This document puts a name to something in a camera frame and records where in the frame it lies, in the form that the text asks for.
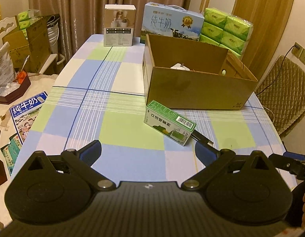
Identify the large cardboard box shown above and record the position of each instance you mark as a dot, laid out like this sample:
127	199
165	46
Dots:
217	79

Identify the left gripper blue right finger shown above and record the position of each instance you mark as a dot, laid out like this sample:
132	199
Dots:
207	154

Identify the black pen-like stick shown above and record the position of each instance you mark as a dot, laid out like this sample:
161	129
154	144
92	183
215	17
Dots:
201	139

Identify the green medicine box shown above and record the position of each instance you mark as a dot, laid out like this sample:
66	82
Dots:
168	122

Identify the wooden door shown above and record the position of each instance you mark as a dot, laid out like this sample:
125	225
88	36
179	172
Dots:
269	19

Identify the green tissue pack bundle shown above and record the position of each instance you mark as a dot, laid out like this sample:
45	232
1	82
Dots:
226	30

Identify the white humidifier product box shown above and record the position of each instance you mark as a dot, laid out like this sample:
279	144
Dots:
119	20

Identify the white cotton glove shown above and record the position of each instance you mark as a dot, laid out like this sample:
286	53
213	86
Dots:
179	66

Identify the quilted brown chair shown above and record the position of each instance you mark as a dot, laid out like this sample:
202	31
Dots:
282	93

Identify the silver foil bag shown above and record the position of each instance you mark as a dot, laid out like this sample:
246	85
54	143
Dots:
7	73

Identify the brown cardboard boxes stack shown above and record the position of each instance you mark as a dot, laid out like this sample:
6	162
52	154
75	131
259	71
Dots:
30	48

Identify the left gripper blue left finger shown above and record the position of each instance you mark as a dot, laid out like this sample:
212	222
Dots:
89	154

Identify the blue milk flyer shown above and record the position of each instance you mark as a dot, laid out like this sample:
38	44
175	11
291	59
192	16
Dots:
24	114

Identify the wall power socket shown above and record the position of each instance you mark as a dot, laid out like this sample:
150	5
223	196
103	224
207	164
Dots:
299	52

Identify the dark wooden tray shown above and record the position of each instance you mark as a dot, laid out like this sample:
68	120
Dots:
16	93

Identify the blue milk carton box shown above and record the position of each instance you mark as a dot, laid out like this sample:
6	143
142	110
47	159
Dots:
170	20

